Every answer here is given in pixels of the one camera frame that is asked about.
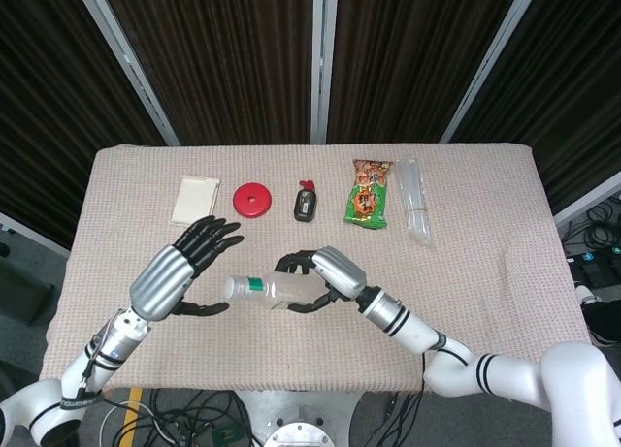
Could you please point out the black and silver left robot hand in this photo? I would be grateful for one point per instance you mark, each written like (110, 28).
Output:
(162, 282)

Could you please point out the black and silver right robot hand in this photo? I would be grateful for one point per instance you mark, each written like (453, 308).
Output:
(339, 272)

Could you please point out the clear plastic bottle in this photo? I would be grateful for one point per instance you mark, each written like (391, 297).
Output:
(291, 289)

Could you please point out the white and silver left robot arm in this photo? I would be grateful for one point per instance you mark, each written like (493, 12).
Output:
(97, 364)

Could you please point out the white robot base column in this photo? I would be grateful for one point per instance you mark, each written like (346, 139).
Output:
(296, 418)

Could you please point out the white and silver right robot arm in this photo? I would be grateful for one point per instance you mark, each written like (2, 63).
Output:
(485, 369)

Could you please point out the black key fob red top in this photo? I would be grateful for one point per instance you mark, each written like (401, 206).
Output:
(304, 205)

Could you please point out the green snack packet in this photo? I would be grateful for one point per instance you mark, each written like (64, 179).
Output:
(366, 200)

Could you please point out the white flat card box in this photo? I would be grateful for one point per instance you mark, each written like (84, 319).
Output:
(194, 200)

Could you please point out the pink woven tablecloth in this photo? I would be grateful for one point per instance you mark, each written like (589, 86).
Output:
(291, 360)

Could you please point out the clear plastic straw bundle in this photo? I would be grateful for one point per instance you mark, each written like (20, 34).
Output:
(415, 195)

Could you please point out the red round disc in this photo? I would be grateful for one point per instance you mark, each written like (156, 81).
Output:
(252, 207)

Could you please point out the green circuit board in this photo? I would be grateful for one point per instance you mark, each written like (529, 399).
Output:
(226, 435)

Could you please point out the dark brown corrugated panel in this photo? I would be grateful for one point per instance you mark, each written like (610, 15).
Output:
(558, 88)
(58, 103)
(407, 59)
(223, 59)

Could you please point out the black device with green light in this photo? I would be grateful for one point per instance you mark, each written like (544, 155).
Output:
(594, 265)

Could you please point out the aluminium partition base rail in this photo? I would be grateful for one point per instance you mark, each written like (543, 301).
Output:
(29, 231)
(589, 200)

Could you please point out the aluminium partition post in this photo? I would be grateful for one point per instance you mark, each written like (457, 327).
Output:
(490, 59)
(324, 59)
(126, 61)

